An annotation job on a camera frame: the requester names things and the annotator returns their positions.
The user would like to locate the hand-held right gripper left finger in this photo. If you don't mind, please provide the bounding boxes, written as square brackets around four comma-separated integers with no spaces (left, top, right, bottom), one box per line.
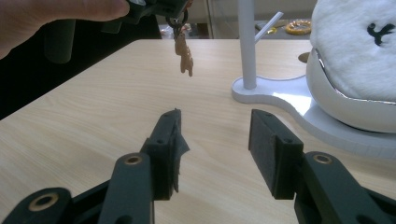
[139,107,191,201]

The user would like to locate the white fluffy bear face pouch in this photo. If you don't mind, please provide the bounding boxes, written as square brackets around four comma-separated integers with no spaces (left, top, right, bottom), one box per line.
[309,0,396,104]

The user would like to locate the brown charm keychain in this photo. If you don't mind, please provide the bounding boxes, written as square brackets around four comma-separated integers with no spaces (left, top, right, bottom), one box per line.
[165,9,194,78]

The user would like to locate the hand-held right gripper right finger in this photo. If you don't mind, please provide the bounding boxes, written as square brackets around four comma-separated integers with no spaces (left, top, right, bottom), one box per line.
[247,108,304,201]

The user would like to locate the yellow beaded bracelet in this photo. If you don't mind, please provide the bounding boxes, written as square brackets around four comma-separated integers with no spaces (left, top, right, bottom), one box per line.
[284,19,313,36]

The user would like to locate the white jewelry stand with bowl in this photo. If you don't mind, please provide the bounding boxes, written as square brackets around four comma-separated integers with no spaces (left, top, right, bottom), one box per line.
[231,0,396,161]

